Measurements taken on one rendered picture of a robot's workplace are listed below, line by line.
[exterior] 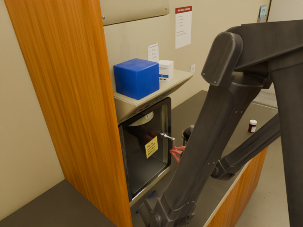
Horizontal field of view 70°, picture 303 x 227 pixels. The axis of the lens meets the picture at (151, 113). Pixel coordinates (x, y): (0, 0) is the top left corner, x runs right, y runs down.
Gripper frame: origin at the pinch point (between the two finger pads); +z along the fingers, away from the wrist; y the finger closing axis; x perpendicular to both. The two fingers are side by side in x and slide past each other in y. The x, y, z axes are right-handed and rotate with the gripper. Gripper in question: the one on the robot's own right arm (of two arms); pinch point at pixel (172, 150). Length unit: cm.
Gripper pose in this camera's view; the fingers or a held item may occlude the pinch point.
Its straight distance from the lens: 102.4
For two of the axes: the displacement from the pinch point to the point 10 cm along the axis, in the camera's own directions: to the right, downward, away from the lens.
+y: -6.5, 4.1, -6.4
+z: -7.6, -2.6, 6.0
